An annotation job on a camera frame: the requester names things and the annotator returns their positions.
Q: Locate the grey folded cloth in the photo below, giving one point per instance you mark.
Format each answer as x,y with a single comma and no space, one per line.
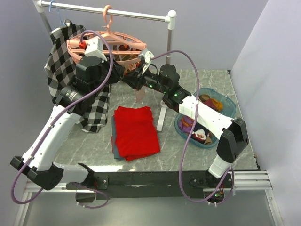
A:
113,141

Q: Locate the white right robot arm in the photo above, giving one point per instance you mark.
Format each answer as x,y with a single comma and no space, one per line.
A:
231,133

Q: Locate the blue wire hanger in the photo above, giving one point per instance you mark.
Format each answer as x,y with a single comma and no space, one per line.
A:
52,5

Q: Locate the navy patterned sock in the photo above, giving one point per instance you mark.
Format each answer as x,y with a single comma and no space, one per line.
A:
202,137

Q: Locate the black white checkered shirt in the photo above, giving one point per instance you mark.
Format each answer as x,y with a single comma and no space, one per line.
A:
60,68

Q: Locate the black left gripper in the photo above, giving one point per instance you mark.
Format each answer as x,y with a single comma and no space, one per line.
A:
117,74

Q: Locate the yellow sock in basket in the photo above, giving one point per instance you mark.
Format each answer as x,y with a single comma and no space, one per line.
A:
214,104

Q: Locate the pink round sock hanger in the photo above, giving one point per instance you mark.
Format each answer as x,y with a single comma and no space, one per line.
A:
125,48

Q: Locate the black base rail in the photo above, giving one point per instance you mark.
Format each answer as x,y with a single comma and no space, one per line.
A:
153,184

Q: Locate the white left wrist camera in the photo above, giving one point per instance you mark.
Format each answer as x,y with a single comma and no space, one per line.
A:
93,47

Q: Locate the brown white striped sock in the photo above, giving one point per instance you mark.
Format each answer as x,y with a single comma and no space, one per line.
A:
204,97

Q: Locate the teal plastic basket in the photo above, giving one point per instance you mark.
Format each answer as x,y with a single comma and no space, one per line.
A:
209,119

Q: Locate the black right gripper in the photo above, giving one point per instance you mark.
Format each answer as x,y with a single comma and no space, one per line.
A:
135,81

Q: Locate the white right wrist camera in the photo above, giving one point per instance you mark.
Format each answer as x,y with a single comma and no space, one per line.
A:
146,57

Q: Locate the silver clothes rack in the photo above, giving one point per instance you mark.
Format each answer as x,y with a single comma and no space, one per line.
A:
148,32

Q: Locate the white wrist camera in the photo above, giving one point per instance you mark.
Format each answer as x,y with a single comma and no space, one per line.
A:
93,47
146,57

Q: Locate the red folded cloth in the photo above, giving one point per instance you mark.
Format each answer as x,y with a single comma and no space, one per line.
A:
136,135

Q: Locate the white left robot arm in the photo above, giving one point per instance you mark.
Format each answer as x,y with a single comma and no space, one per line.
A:
38,162

